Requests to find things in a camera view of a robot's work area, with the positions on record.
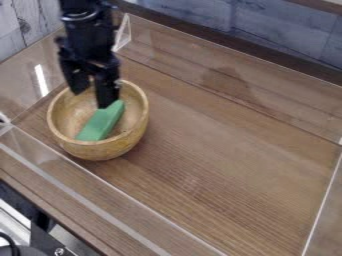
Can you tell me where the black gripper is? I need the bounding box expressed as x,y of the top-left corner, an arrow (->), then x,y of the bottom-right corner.
56,6 -> 120,109

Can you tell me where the green rectangular block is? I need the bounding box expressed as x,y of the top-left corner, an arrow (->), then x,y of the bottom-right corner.
75,100 -> 126,141

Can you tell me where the wooden bowl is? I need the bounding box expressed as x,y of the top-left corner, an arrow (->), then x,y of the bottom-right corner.
47,80 -> 150,161

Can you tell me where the clear acrylic corner bracket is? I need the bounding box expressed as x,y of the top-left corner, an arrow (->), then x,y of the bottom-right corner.
112,14 -> 132,52

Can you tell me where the clear acrylic enclosure wall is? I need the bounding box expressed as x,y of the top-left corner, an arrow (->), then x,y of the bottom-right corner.
0,17 -> 342,256

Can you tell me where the black metal table bracket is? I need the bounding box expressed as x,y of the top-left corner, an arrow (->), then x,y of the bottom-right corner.
29,212 -> 76,256

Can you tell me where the black cable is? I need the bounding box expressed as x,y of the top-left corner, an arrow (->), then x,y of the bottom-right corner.
0,231 -> 21,256

